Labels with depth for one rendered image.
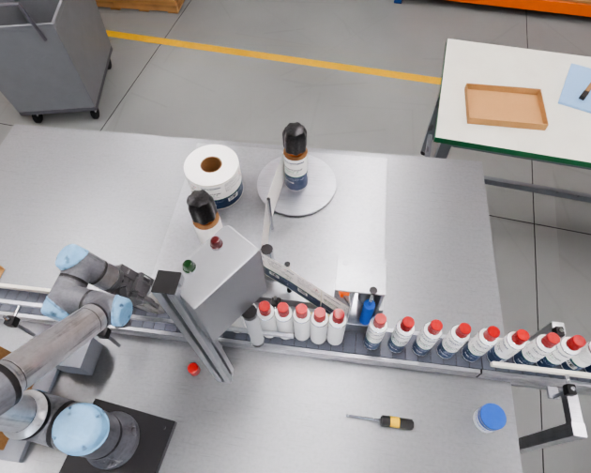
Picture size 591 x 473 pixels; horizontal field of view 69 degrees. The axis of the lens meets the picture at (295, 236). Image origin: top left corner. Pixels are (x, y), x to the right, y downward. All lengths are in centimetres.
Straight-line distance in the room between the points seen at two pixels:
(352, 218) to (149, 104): 232
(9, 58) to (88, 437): 258
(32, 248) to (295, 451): 121
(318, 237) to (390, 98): 208
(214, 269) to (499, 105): 176
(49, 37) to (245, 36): 164
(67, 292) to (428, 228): 122
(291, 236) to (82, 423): 85
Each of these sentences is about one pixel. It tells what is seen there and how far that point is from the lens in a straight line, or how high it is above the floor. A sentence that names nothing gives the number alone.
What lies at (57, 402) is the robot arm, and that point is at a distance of 134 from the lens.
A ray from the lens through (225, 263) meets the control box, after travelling 84.
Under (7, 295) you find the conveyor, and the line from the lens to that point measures 177.
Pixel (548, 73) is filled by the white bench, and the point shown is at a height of 80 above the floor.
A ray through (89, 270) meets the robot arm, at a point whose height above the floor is 120.
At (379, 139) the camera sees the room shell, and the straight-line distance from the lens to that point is 314.
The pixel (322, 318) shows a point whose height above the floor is 108.
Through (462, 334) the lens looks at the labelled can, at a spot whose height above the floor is 108.
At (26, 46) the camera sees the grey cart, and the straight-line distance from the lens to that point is 325.
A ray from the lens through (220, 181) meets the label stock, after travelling 155.
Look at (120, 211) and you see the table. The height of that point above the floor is 83.
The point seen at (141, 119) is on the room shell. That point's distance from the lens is 348.
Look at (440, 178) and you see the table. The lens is 186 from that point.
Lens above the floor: 220
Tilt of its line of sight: 58 degrees down
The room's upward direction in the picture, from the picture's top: 3 degrees counter-clockwise
